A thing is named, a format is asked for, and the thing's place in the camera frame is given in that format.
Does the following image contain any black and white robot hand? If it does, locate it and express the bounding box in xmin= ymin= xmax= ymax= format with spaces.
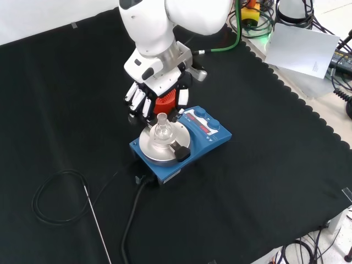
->
xmin=123 ymin=63 xmax=193 ymax=126

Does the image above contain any clear round-bottom flask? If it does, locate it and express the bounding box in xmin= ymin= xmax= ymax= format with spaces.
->
xmin=150 ymin=112 xmax=174 ymax=146

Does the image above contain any red ribbed flask stand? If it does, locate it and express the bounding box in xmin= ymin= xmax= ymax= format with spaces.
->
xmin=153 ymin=89 xmax=177 ymax=115

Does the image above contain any blue base heater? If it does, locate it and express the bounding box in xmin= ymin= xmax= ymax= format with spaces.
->
xmin=129 ymin=106 xmax=232 ymax=188

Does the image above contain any yellow stop button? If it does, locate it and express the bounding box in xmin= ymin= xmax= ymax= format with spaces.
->
xmin=240 ymin=0 xmax=261 ymax=23

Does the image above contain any black bench cloth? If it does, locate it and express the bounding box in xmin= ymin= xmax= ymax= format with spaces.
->
xmin=0 ymin=7 xmax=352 ymax=264

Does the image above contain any pale board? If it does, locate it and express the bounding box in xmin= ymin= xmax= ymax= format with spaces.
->
xmin=264 ymin=22 xmax=341 ymax=80

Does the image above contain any white cylindrical device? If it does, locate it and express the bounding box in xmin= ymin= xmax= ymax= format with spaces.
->
xmin=276 ymin=0 xmax=314 ymax=24

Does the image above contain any black power adapter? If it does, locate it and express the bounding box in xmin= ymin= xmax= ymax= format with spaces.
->
xmin=329 ymin=48 xmax=352 ymax=73

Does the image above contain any clear tape piece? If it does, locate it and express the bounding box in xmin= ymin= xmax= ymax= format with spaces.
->
xmin=340 ymin=186 xmax=352 ymax=202

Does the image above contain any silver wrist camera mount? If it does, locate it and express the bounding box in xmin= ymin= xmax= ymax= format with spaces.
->
xmin=175 ymin=41 xmax=208 ymax=83

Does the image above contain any green cable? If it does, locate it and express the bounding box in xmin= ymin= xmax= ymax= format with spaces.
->
xmin=191 ymin=0 xmax=244 ymax=56

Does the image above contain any thick black power cable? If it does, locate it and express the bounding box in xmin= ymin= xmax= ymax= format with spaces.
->
xmin=121 ymin=175 xmax=160 ymax=264

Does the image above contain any steel probe with black cable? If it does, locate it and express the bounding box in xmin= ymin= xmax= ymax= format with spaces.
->
xmin=31 ymin=162 xmax=138 ymax=264

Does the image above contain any coiled black cable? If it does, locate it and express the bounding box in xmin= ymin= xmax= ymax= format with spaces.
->
xmin=333 ymin=87 xmax=352 ymax=119

